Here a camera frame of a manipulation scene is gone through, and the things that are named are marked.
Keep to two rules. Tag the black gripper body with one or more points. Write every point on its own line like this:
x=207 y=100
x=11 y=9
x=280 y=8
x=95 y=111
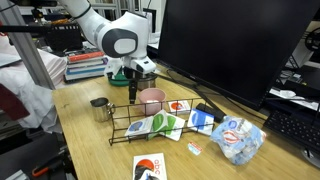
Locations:
x=133 y=75

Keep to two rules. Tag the blue and white booklet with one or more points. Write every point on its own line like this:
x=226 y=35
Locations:
x=138 y=126

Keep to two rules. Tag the slanted aluminium frame post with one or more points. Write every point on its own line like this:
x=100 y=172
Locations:
x=31 y=53

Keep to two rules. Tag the blue and white book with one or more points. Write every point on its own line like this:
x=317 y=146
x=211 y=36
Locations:
x=85 y=72

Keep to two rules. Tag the white abc picture book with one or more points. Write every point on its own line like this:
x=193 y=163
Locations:
x=150 y=166

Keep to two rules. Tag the flat black box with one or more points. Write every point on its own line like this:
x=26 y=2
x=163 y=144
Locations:
x=215 y=113

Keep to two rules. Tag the small white wrapper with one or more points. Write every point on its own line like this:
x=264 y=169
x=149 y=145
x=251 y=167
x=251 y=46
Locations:
x=195 y=148

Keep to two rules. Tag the grey purple book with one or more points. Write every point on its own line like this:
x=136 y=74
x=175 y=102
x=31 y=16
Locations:
x=86 y=63

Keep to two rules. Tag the large black monitor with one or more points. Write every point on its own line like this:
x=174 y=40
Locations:
x=233 y=43

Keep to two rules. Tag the green and white booklet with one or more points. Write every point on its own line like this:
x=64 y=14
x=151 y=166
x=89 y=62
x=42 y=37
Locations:
x=163 y=123

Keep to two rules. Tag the upright aluminium frame post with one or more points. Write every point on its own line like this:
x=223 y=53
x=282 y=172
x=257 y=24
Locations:
x=132 y=5

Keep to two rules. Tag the black ribbed crate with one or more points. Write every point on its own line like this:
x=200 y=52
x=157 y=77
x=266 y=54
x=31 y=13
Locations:
x=63 y=38

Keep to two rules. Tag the orange red book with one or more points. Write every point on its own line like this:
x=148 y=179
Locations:
x=85 y=56

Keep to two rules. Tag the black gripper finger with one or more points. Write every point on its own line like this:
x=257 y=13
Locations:
x=132 y=93

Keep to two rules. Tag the blue booklet with white oval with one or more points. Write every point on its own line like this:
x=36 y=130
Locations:
x=200 y=120

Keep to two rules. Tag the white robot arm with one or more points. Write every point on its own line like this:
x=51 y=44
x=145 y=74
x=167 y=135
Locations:
x=100 y=30

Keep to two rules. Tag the grey monitor stand base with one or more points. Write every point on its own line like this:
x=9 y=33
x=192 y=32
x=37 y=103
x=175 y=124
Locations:
x=313 y=158

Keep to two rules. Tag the plastic bag of blue packets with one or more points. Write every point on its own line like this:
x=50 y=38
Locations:
x=236 y=140

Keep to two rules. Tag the white cloth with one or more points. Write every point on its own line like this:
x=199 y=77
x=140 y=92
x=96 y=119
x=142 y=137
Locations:
x=30 y=90

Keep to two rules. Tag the small stainless steel pitcher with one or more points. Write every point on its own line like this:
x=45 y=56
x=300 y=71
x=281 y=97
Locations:
x=100 y=112

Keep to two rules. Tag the dark red cloth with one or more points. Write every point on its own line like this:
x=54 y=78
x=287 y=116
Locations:
x=11 y=103

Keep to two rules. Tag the black keyboard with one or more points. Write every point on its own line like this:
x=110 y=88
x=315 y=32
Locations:
x=293 y=128

